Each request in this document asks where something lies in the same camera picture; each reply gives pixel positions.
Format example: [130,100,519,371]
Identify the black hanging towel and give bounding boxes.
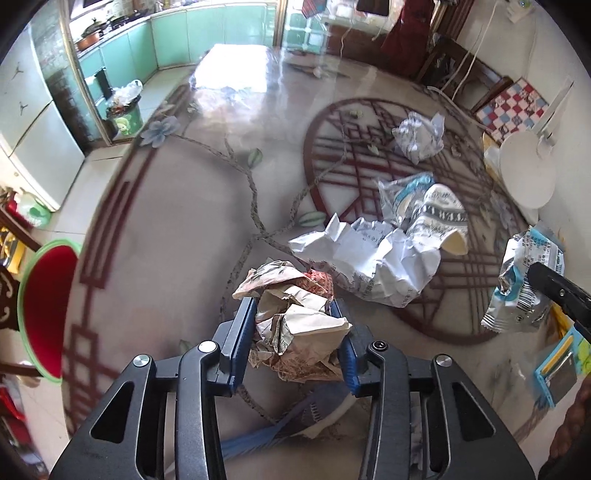
[94,67,114,100]

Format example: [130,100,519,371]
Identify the large plastic jug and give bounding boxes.
[15,191,52,228]

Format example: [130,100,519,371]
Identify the tiled sliding glass door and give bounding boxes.
[277,0,345,54]

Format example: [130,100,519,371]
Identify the white plastic bag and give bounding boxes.
[107,79,144,110]

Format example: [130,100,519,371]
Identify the large crumpled white paper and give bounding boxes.
[288,213,442,308]

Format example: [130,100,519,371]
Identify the yellow packet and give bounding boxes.
[482,133,505,182]

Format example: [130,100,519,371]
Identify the red bucket with green rim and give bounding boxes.
[17,239,83,384]

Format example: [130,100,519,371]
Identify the dark red hanging garment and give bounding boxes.
[379,0,435,75]

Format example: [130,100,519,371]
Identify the blue strap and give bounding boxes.
[222,382,357,462]

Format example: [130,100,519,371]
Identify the crumpled silver wrapper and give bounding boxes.
[392,112,446,164]

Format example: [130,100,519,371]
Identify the frosted sliding glass door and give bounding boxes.
[30,0,117,149]

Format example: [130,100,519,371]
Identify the patterned paper cup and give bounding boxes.
[406,184,470,256]

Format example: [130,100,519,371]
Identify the lidded cooking pot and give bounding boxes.
[82,18,112,38]

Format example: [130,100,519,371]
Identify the white power cable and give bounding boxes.
[425,0,505,121]

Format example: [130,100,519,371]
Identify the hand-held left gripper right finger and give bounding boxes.
[330,300,536,480]

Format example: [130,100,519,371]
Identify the white refrigerator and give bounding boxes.
[0,25,86,213]

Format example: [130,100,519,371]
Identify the brown printed paper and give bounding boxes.
[232,260,353,383]

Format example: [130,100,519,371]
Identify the blue toy box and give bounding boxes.
[534,325,591,410]

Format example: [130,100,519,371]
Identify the white blue snack wrapper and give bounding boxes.
[481,225,567,334]

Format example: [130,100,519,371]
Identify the yellow plastic toy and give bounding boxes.
[0,230,27,274]

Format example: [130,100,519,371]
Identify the checkered game board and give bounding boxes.
[471,76,556,145]

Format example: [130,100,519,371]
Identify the teal lower kitchen cabinets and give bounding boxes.
[76,1,279,92]

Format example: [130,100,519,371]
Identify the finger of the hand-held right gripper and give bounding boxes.
[527,263,591,340]

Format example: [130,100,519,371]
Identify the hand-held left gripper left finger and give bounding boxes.
[48,295,259,480]

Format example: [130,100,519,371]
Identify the dark wooden carved chair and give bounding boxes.
[0,203,44,380]

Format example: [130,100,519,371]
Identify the person's right hand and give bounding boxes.
[549,382,591,463]

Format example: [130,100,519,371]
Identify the green kitchen waste bin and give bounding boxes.
[106,99,143,140]

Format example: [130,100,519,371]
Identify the white desk lamp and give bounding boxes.
[500,78,576,209]

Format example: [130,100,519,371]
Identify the clear plastic wrapper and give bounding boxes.
[378,172,435,228]

